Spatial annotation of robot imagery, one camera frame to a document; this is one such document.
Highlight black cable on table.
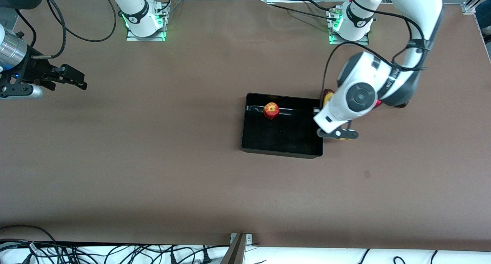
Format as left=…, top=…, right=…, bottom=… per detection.
left=267, top=0, right=338, bottom=21

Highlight black plastic box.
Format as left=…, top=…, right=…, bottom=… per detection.
left=241, top=92, right=325, bottom=159

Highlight grey metal beam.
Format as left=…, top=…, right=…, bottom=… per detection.
left=220, top=233, right=246, bottom=264

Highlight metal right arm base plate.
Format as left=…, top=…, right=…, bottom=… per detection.
left=126, top=9, right=166, bottom=41

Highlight black looped cable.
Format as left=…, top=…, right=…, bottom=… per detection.
left=0, top=224, right=58, bottom=244

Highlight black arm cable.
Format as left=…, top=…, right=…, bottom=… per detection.
left=31, top=0, right=117, bottom=60
left=321, top=0, right=434, bottom=100

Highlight metal table edge bracket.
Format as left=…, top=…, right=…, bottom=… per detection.
left=229, top=233, right=253, bottom=246

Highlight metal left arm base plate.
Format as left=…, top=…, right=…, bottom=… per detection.
left=328, top=8, right=370, bottom=46

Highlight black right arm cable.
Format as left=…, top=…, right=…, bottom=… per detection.
left=31, top=0, right=117, bottom=60

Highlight red apple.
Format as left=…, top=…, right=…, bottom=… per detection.
left=263, top=102, right=280, bottom=120

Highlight aluminium frame rail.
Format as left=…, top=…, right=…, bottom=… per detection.
left=462, top=0, right=491, bottom=14

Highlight tangled black cables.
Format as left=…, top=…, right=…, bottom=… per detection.
left=0, top=239, right=231, bottom=264

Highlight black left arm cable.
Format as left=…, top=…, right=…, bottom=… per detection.
left=321, top=0, right=434, bottom=100

